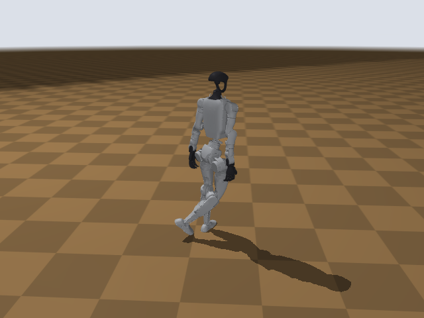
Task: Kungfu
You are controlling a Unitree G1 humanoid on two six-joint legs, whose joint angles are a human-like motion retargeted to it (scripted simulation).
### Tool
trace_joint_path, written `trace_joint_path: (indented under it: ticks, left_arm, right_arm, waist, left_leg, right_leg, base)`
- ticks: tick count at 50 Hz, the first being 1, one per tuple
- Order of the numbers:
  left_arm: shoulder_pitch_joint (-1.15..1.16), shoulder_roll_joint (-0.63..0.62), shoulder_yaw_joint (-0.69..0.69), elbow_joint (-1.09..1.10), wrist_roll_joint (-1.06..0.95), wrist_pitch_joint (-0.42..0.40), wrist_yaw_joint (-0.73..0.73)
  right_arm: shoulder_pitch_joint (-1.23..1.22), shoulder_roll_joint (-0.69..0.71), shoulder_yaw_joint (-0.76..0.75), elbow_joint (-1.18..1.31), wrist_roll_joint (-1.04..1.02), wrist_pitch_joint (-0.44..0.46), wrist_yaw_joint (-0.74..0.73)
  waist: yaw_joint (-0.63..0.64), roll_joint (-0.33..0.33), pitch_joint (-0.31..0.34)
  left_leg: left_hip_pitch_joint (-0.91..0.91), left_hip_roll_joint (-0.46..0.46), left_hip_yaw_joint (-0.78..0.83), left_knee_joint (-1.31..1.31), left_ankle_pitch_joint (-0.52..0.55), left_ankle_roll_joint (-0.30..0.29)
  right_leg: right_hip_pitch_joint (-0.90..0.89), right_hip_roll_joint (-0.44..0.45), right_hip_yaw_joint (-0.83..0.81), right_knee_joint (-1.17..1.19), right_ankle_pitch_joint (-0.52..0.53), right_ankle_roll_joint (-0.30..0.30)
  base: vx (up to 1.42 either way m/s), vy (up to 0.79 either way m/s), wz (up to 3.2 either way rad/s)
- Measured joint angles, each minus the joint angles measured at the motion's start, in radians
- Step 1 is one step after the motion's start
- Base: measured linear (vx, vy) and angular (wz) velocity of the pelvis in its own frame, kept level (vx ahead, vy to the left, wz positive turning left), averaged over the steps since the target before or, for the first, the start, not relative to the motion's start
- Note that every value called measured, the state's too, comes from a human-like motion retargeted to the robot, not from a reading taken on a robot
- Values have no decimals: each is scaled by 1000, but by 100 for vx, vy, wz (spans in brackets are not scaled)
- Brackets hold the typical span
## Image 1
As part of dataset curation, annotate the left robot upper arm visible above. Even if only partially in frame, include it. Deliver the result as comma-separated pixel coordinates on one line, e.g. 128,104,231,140
194,98,205,131

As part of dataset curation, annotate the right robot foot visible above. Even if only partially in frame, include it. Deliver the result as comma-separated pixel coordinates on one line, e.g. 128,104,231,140
175,219,193,235

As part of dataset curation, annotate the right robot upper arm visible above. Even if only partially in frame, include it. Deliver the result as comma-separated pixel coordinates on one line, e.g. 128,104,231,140
225,101,239,138

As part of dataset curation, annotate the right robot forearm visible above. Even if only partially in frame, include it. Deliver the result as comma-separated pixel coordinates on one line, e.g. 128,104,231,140
225,131,237,164

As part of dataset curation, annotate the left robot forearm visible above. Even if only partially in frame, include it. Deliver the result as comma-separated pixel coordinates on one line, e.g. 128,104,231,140
188,123,201,151

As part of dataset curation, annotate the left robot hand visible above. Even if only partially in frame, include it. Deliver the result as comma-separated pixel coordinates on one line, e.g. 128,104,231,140
189,146,199,169

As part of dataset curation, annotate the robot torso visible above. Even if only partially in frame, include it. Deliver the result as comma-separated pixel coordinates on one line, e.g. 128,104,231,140
200,94,230,164

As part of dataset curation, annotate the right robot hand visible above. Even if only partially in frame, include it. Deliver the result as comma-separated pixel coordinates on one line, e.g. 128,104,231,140
223,158,237,182

